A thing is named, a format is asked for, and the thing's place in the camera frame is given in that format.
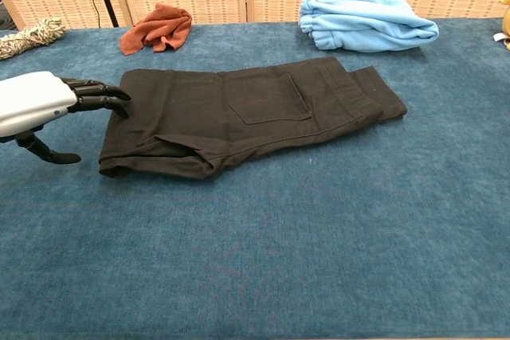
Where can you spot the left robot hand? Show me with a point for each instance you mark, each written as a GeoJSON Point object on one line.
{"type": "Point", "coordinates": [32, 105]}

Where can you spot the black trousers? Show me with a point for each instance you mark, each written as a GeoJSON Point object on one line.
{"type": "Point", "coordinates": [199, 117]}

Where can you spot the rust brown cloth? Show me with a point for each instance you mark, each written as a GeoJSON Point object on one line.
{"type": "Point", "coordinates": [159, 29]}

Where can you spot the blue carpet table cover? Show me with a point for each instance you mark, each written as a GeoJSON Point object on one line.
{"type": "Point", "coordinates": [239, 256]}

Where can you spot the light blue fleece garment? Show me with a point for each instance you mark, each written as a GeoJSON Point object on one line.
{"type": "Point", "coordinates": [366, 21]}

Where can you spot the yellow plush toy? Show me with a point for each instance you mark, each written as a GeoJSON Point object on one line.
{"type": "Point", "coordinates": [506, 17]}

